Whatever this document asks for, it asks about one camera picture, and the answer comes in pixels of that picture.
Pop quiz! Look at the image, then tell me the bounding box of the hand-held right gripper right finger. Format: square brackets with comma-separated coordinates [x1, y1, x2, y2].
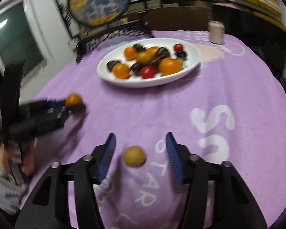
[165, 132, 267, 229]

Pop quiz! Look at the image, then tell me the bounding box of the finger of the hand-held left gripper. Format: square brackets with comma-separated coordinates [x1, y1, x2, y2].
[46, 99, 67, 110]
[36, 104, 87, 137]

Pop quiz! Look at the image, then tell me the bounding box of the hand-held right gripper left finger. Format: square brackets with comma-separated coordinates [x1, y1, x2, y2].
[15, 133, 116, 229]

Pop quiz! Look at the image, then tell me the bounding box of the white oval plate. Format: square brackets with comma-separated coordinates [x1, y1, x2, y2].
[96, 38, 202, 88]

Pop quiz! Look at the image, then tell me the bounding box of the large orange tomato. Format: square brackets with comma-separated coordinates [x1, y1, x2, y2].
[158, 58, 183, 75]

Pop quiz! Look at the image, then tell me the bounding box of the person's left hand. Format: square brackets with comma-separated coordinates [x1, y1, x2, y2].
[0, 144, 35, 176]

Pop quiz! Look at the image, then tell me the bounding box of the purple printed tablecloth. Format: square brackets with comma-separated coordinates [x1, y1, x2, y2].
[17, 30, 286, 229]

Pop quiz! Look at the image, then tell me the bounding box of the white framed window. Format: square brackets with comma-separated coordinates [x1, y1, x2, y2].
[0, 0, 50, 77]

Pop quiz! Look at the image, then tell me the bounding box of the black framed round painting screen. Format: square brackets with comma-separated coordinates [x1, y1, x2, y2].
[54, 0, 155, 62]

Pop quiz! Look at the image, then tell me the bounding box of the beige cup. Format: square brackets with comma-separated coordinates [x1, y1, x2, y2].
[208, 21, 226, 44]

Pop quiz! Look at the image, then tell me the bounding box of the black cabinet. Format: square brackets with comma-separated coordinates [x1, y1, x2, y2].
[193, 3, 286, 53]

